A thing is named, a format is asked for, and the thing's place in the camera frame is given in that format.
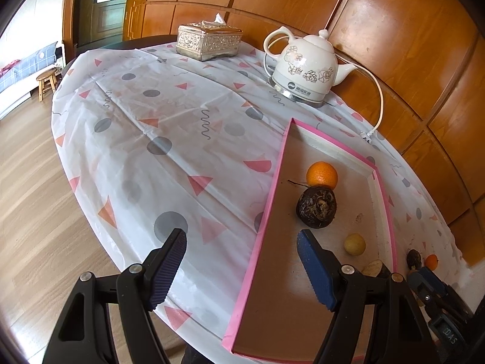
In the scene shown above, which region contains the orange with stem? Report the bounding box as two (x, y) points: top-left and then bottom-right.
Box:
(424, 254), (439, 271)

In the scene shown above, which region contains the yellow round fruit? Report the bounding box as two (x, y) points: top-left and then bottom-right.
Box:
(344, 233), (367, 256)

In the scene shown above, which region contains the dark cut eggplant piece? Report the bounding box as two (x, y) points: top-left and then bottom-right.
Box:
(362, 260), (390, 278)

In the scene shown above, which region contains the dark brown wrinkled fruit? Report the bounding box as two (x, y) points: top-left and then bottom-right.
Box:
(296, 185), (337, 229)

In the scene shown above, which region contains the pink shallow cardboard tray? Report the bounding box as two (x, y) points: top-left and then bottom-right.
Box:
(222, 119), (397, 363)

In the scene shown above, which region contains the white patterned tablecloth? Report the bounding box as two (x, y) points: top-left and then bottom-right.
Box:
(51, 44), (470, 363)

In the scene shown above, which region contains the white ceramic electric kettle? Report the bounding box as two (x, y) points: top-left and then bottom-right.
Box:
(263, 26), (356, 108)

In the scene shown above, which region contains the small wooden stool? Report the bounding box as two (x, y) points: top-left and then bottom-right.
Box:
(36, 67), (58, 102)

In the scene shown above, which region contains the ornate silver tissue box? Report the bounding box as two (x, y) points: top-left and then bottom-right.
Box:
(176, 13), (243, 62)

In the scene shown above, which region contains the wooden glass door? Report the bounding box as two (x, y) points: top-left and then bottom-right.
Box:
(74, 0), (127, 47)

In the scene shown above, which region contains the white kettle power cord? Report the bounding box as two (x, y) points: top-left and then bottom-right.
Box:
(334, 53), (385, 141)

